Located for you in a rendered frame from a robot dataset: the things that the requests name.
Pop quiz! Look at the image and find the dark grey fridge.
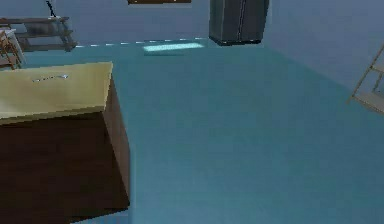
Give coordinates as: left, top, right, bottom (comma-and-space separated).
208, 0, 271, 47

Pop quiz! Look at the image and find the brown cabinet with tan top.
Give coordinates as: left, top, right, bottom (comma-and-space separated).
0, 61, 131, 224

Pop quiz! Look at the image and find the silver knife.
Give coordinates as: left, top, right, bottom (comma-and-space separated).
31, 74, 70, 83

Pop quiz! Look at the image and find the dark wooden shelf table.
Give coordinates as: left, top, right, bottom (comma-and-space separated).
0, 16, 79, 53

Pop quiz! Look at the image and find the black desk lamp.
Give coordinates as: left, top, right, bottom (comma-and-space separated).
45, 0, 63, 19

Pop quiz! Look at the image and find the tan wooden shelf rack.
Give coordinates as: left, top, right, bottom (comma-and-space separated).
346, 43, 384, 116

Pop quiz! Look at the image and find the light wooden chair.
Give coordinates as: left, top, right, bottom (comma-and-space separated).
0, 28, 27, 71

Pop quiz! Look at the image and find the brown framed wall picture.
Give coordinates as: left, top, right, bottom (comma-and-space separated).
127, 0, 193, 6

